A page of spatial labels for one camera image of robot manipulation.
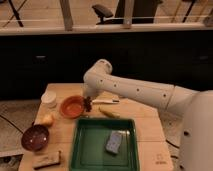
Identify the white cup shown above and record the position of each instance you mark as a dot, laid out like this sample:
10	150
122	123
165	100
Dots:
48	99

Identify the dark purple bowl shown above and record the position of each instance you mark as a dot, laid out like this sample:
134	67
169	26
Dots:
35	138

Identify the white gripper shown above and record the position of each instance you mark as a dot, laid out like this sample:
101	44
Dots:
89	92

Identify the small yellow fruit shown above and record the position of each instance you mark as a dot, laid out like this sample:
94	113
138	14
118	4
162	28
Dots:
47	120

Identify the black office chair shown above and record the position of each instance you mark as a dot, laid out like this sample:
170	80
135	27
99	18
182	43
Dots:
144	12

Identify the dark purple grape bunch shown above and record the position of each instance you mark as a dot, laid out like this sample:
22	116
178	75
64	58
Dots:
87	104

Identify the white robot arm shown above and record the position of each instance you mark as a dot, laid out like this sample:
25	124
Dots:
196	108

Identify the blue sponge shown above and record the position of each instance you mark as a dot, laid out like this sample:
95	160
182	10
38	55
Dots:
113	143

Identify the brown wooden block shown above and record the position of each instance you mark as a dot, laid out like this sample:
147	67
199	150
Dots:
46	160

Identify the green plastic tray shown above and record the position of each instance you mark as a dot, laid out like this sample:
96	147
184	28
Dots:
89	146

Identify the white handled utensil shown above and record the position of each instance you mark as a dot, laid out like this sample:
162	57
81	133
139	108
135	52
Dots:
105	101

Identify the yellow banana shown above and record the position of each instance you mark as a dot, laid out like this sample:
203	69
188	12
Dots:
108	113

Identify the red bowl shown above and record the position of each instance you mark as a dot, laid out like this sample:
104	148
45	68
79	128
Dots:
72	107

